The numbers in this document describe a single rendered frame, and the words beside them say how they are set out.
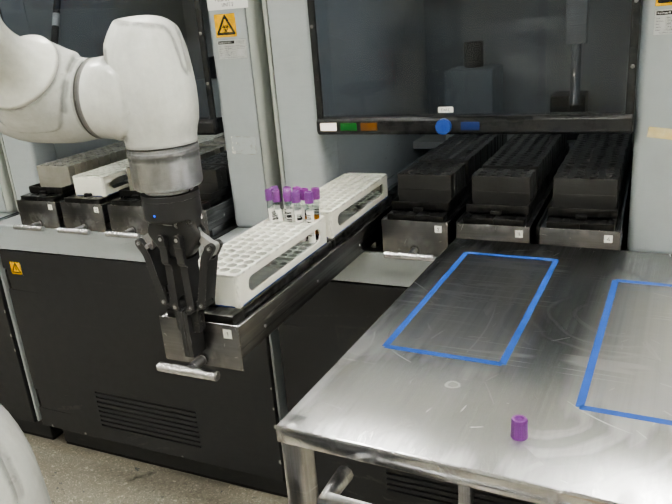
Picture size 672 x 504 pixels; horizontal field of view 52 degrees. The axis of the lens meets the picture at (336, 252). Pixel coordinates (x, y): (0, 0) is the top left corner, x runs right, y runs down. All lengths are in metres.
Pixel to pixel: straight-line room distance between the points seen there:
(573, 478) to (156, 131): 0.58
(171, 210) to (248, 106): 0.70
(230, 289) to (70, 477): 1.32
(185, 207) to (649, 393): 0.57
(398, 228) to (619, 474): 0.82
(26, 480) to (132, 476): 1.56
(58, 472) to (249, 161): 1.14
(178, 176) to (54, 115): 0.16
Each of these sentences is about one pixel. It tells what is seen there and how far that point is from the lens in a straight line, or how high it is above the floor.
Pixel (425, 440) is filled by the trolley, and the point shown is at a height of 0.82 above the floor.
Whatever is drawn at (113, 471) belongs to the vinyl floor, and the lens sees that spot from 2.18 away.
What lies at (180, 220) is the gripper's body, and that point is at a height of 0.97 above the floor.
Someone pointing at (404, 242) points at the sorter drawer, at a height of 0.76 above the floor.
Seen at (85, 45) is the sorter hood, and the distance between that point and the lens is 1.79.
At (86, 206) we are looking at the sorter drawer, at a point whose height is 0.80.
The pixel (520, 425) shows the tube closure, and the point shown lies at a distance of 0.66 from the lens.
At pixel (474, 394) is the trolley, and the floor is 0.82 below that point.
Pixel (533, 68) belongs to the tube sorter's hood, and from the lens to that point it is 1.31.
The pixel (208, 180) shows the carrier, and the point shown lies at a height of 0.86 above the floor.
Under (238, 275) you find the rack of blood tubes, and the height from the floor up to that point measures 0.86.
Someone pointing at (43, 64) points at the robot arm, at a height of 1.17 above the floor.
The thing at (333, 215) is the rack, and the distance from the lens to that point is 1.24.
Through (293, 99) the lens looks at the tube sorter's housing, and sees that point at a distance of 1.49.
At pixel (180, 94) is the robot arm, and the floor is 1.12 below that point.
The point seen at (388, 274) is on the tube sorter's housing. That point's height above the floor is 0.69.
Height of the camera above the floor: 1.20
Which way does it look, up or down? 19 degrees down
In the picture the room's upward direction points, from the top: 5 degrees counter-clockwise
